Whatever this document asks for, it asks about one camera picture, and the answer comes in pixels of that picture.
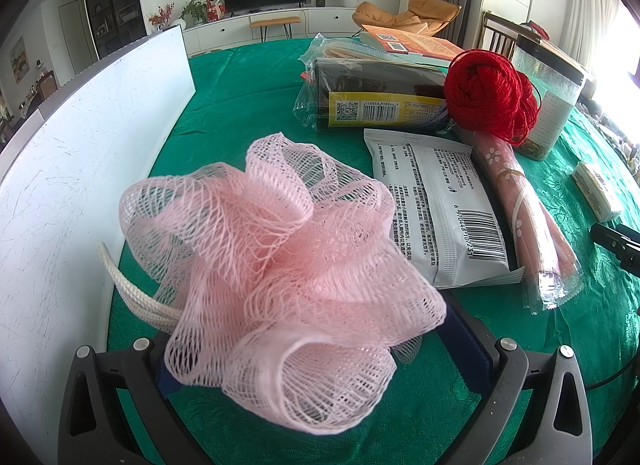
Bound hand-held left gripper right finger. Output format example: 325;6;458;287
441;294;595;465

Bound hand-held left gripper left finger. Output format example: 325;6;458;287
57;338;215;465

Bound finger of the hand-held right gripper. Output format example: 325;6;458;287
589;222;640;271

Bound white packet with barcode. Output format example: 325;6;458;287
363;128;526;289

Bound pink mesh bath sponge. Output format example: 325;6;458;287
97;132;448;436

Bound black packet with yellow label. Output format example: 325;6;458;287
292;56;453;133

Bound small white box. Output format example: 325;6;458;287
571;161;623;223

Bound pink floral roll in wrapper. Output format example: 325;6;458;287
470;132;585;313

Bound clear jar with black lid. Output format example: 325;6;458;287
510;35;587;162

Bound red yarn ball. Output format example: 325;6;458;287
444;48;543;146

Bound wooden chair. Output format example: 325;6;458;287
479;12;518;58

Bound orange book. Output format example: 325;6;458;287
360;24;468;63

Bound green tablecloth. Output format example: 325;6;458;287
105;38;640;465

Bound orange lounge chair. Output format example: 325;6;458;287
351;0;462;38

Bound white television cabinet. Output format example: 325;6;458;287
182;5;361;53

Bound framed painting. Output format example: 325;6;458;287
10;36;30;83

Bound red flower arrangement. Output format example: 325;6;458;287
148;4;187;29

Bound leafy potted plant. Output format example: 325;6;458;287
181;0;211;25

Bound wooden stool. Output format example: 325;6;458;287
249;16;302;40

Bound black cable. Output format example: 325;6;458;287
585;354;640;391

